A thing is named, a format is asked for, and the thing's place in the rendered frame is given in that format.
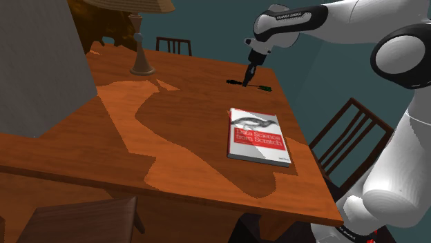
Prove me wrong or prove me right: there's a black and green thin tool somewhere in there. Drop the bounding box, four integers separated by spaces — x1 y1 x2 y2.
225 78 274 93

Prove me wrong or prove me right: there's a wooden table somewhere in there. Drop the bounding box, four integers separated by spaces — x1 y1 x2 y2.
0 40 345 243

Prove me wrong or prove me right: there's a red and white book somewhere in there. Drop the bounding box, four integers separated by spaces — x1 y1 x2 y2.
226 107 292 168

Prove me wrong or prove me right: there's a dark wooden slatted chair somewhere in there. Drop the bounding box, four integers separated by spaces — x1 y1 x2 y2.
308 97 395 200
155 36 193 57

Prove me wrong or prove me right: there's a brown table lamp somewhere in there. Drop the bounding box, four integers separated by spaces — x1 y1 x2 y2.
82 0 176 77

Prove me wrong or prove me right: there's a large grey box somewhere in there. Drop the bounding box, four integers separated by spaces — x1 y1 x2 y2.
0 0 99 139

